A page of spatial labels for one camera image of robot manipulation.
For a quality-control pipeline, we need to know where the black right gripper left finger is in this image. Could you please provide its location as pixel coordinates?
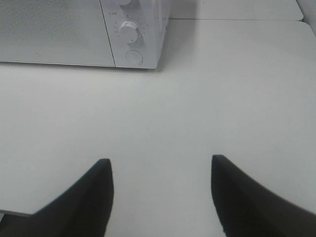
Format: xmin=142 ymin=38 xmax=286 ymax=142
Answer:
xmin=0 ymin=159 xmax=114 ymax=237

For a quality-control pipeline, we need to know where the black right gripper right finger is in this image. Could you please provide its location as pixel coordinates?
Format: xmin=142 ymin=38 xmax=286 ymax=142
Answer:
xmin=211 ymin=155 xmax=316 ymax=237

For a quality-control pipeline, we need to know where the round white door button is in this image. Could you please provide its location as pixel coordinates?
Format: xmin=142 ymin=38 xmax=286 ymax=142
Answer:
xmin=126 ymin=50 xmax=143 ymax=65

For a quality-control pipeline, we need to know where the white microwave door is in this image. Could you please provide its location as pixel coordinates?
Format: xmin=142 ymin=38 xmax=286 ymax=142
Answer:
xmin=0 ymin=0 xmax=115 ymax=67

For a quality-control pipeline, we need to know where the white timer knob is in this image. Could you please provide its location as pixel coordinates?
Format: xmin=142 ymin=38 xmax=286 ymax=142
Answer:
xmin=118 ymin=21 xmax=140 ymax=43

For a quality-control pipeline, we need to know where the white microwave oven body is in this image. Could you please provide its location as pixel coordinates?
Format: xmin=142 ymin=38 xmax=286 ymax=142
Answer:
xmin=101 ymin=0 xmax=172 ymax=69

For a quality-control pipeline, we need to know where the upper white power knob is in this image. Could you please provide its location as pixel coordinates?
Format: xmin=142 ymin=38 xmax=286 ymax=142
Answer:
xmin=118 ymin=0 xmax=131 ymax=6

